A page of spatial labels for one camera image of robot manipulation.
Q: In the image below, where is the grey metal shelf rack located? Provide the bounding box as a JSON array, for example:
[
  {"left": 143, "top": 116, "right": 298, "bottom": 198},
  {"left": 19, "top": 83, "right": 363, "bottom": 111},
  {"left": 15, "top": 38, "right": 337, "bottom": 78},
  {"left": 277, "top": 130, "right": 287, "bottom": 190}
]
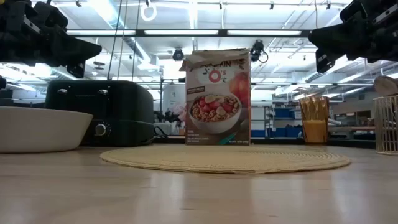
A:
[{"left": 251, "top": 105, "right": 304, "bottom": 138}]

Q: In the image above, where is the black hanging cable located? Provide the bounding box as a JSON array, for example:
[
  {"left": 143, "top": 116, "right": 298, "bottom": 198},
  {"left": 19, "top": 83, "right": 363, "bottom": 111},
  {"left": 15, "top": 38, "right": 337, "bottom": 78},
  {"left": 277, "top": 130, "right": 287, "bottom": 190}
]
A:
[
  {"left": 107, "top": 0, "right": 123, "bottom": 81},
  {"left": 131, "top": 0, "right": 141, "bottom": 82}
]

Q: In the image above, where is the blue storage bin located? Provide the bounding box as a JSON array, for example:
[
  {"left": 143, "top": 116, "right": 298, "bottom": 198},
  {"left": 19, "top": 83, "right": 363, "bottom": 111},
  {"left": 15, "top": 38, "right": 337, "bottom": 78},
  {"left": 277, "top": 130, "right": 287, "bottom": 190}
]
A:
[
  {"left": 251, "top": 126, "right": 304, "bottom": 138},
  {"left": 275, "top": 108, "right": 293, "bottom": 119}
]

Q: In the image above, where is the grey ceramic bowl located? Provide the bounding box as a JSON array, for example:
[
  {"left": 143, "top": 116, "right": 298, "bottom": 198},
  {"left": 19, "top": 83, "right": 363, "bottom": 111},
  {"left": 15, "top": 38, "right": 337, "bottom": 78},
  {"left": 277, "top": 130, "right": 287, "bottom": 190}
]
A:
[{"left": 0, "top": 106, "right": 94, "bottom": 154}]

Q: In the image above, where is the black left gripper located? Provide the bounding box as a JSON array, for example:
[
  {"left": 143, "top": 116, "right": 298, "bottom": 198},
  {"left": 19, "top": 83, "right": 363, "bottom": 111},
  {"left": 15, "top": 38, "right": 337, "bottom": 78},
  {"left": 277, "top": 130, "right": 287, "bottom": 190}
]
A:
[{"left": 0, "top": 0, "right": 103, "bottom": 68}]

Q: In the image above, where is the small black ceiling camera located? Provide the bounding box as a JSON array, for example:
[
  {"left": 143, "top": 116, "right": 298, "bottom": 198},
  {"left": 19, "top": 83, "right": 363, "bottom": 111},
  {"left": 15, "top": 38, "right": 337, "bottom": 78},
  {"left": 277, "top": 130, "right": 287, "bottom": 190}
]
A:
[{"left": 172, "top": 48, "right": 185, "bottom": 62}]

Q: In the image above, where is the thin pale hanging cable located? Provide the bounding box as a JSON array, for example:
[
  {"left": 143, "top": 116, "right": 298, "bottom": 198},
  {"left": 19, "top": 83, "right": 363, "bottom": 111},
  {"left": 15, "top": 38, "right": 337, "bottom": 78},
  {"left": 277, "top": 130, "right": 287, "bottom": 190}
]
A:
[{"left": 117, "top": 0, "right": 129, "bottom": 81}]

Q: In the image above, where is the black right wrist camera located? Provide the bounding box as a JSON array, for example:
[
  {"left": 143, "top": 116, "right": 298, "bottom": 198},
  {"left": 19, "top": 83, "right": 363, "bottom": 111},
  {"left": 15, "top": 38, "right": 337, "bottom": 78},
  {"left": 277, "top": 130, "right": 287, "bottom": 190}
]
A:
[{"left": 315, "top": 49, "right": 336, "bottom": 74}]

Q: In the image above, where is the white hanging ring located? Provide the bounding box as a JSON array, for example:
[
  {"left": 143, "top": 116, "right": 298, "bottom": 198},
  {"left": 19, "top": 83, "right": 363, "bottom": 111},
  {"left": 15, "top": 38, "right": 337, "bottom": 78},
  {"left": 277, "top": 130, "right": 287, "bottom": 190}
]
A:
[{"left": 139, "top": 1, "right": 158, "bottom": 22}]

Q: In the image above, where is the black four-slot toaster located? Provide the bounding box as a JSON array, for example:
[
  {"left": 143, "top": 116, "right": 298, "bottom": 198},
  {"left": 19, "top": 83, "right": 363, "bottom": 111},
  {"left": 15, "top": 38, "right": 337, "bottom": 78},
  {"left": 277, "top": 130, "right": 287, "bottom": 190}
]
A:
[{"left": 44, "top": 80, "right": 155, "bottom": 147}]

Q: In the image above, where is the round woven beige placemat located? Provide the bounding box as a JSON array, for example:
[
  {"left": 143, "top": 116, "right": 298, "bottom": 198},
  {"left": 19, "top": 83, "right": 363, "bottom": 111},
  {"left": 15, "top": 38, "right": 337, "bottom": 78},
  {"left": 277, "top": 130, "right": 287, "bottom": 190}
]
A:
[{"left": 99, "top": 144, "right": 352, "bottom": 175}]

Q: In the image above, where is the black aluminium table frame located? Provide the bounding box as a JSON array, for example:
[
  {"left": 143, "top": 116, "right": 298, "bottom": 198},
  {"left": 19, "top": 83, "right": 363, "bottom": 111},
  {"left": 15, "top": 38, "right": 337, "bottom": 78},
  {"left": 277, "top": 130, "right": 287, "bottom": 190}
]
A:
[{"left": 154, "top": 136, "right": 377, "bottom": 149}]

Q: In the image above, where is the pumpkin cereal box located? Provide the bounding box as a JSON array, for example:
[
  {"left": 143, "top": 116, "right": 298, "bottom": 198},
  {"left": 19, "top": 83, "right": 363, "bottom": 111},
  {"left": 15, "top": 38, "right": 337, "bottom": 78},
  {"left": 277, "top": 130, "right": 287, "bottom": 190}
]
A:
[{"left": 179, "top": 48, "right": 252, "bottom": 146}]

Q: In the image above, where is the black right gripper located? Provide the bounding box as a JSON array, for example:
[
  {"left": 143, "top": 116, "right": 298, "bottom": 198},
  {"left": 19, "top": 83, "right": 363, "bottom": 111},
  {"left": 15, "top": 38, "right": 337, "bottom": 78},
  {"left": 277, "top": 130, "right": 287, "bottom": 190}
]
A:
[{"left": 308, "top": 0, "right": 398, "bottom": 63}]

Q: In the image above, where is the black hanging ceiling camera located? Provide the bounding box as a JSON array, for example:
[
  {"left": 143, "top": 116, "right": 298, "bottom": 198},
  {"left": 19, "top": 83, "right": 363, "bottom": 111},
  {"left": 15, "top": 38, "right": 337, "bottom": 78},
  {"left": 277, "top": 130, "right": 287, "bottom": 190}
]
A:
[{"left": 250, "top": 39, "right": 269, "bottom": 63}]

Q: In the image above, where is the black toaster power cord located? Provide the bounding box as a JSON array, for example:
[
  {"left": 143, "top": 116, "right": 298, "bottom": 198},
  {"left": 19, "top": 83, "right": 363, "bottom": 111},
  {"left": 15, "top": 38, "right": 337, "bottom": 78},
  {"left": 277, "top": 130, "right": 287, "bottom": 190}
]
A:
[{"left": 154, "top": 126, "right": 170, "bottom": 141}]

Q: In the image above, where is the amber faceted glass tumbler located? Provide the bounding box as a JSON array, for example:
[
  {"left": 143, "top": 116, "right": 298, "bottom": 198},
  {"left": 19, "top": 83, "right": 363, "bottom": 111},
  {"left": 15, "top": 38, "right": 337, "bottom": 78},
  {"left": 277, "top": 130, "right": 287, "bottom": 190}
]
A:
[{"left": 298, "top": 95, "right": 330, "bottom": 146}]

